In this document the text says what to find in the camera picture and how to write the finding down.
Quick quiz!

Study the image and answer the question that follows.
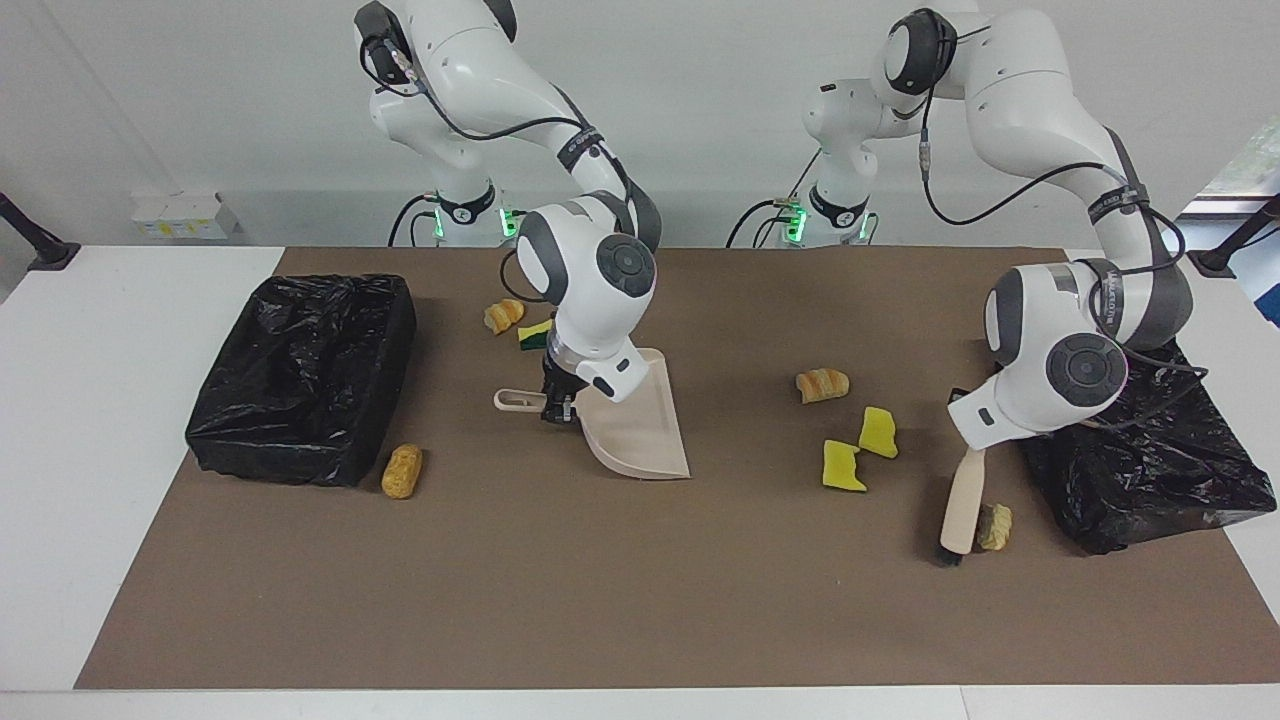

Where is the beige plastic dustpan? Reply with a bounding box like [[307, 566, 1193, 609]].
[[493, 348, 692, 481]]

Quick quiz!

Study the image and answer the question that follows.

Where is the brown oval bread roll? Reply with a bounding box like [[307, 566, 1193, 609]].
[[381, 444, 424, 500]]

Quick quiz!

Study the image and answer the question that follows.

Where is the striped croissant piece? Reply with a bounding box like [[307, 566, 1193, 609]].
[[795, 367, 851, 405]]

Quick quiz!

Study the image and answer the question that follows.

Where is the beige brush with black bristles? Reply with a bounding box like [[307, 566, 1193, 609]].
[[937, 447, 991, 568]]

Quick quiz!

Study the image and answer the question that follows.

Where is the black bag lined bin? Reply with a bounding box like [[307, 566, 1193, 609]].
[[185, 273, 418, 489], [1015, 340, 1278, 556]]

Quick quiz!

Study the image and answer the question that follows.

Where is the brown table mat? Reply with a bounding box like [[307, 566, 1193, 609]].
[[75, 247, 1280, 691]]

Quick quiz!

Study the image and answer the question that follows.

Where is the black base cable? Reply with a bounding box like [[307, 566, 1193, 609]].
[[725, 150, 823, 249], [388, 192, 441, 248]]

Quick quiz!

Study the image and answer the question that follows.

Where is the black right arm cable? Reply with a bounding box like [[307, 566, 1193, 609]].
[[385, 40, 641, 301]]

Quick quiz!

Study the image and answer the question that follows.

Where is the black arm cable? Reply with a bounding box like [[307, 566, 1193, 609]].
[[385, 40, 641, 301], [920, 25, 1209, 431]]

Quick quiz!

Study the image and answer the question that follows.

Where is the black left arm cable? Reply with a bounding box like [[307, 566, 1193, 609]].
[[920, 25, 1209, 431]]

